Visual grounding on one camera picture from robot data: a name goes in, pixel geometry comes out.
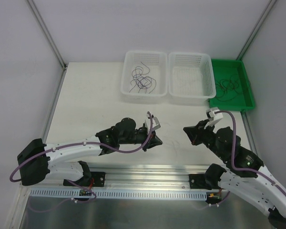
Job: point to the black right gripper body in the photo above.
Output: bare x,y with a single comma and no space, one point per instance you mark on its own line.
200,135

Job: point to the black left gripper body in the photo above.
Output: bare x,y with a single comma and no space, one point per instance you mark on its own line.
148,140

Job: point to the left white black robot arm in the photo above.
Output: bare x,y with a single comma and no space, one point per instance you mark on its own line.
39,161

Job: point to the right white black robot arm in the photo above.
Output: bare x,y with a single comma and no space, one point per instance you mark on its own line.
243,173

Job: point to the green plastic tray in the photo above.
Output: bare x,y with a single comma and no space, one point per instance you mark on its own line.
233,88

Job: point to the left white perforated basket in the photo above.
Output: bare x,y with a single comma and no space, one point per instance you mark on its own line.
144,77

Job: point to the white perforated basket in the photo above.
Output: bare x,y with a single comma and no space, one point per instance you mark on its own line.
144,77
190,78

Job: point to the right white perforated basket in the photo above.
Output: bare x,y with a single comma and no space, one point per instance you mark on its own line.
190,78

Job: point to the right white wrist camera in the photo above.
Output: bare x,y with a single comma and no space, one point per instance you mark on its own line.
214,116

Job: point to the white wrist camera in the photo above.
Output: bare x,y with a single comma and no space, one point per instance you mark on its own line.
152,123
214,116

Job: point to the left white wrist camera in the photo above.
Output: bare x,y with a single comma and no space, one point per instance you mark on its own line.
152,123

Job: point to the aluminium table edge rail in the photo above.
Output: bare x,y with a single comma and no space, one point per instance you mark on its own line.
147,177

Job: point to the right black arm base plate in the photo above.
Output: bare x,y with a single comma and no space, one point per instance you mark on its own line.
197,181

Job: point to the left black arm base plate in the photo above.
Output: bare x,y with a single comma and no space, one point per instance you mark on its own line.
97,179

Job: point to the white slotted cable duct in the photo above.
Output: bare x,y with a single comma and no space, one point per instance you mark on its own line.
119,194

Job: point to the aluminium frame post right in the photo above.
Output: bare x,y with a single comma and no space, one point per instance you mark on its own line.
257,27

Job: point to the aluminium frame post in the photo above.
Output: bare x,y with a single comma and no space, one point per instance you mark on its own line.
45,31
257,27

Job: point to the aluminium frame post left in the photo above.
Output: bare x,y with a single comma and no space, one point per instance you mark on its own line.
45,31

